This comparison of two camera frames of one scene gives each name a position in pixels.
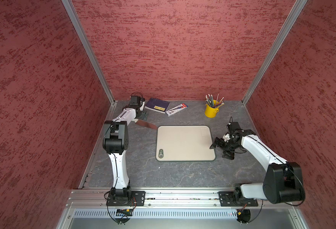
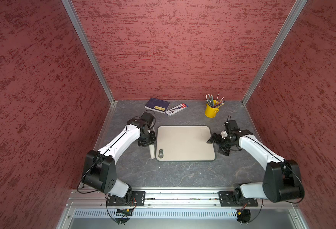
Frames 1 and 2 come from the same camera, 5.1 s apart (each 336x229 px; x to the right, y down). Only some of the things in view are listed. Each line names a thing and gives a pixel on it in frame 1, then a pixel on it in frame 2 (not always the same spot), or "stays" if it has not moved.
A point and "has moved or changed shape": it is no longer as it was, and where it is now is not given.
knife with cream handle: (144, 123) has moved or changed shape
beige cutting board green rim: (184, 143) stays
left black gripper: (143, 113) to (151, 141)
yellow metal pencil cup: (210, 112) stays
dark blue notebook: (157, 105) stays
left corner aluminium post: (87, 42) stays
